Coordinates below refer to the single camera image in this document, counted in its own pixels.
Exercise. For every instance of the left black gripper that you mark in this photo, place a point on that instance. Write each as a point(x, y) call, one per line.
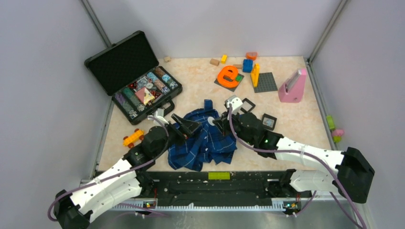
point(188, 126)

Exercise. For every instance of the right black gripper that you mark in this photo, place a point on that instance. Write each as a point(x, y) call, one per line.
point(223, 123)

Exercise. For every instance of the white badge backing disc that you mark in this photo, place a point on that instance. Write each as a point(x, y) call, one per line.
point(210, 120)

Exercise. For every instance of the blue plaid shirt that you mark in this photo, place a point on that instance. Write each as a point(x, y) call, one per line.
point(207, 145)

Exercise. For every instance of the black square frame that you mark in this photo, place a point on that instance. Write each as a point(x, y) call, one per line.
point(247, 106)
point(269, 122)

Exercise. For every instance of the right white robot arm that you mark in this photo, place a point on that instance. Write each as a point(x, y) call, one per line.
point(346, 172)

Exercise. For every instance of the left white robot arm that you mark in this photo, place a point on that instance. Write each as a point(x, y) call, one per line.
point(127, 178)

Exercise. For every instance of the orange letter e toy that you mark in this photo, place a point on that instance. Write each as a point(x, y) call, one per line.
point(226, 77)

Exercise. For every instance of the green lego brick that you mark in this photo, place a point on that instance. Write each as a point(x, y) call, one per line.
point(239, 78)

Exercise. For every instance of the orange toy car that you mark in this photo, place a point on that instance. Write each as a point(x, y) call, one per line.
point(130, 141)

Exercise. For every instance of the lime green brick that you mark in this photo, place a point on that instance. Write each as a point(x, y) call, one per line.
point(219, 175)

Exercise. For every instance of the yellow toy piece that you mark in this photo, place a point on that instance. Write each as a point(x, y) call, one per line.
point(255, 75)

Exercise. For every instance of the grey lego baseplate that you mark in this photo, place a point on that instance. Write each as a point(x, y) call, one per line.
point(266, 83)

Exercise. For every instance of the wooden block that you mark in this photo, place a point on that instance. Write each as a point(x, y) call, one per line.
point(214, 62)

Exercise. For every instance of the small yellow block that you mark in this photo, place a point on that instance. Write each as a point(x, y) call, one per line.
point(223, 59)

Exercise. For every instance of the blue lego brick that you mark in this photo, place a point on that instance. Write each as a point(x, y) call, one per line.
point(247, 65)

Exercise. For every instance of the orange cup toy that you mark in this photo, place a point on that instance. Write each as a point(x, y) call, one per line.
point(251, 55)

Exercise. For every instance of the pink wedge stand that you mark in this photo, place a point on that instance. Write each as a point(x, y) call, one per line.
point(292, 90)

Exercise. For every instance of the black poker chip case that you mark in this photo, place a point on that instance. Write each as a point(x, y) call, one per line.
point(131, 74)

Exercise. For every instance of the green pink toy outside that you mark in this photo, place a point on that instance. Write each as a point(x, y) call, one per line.
point(336, 133)

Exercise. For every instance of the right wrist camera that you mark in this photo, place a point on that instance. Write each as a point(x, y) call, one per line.
point(235, 103)

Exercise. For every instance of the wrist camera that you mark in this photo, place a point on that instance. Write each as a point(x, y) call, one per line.
point(235, 103)
point(158, 115)

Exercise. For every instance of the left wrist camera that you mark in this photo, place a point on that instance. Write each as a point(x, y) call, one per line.
point(158, 115)

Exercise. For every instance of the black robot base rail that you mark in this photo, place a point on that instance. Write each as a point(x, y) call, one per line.
point(193, 191)

